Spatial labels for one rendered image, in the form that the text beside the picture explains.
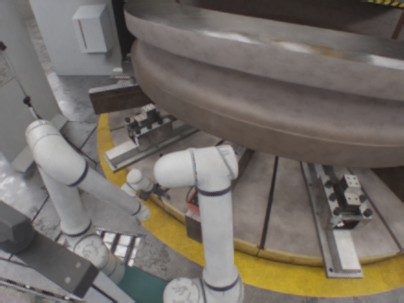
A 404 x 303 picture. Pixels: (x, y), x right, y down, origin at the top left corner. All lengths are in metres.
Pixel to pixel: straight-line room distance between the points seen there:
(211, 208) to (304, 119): 1.30
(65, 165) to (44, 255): 0.38
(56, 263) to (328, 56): 1.56
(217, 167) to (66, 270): 0.48
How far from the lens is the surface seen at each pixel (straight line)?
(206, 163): 0.70
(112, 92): 3.48
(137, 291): 1.38
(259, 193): 2.37
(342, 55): 1.60
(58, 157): 0.81
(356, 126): 2.05
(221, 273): 0.97
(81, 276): 0.45
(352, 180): 2.10
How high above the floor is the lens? 2.17
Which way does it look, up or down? 44 degrees down
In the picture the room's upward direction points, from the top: straight up
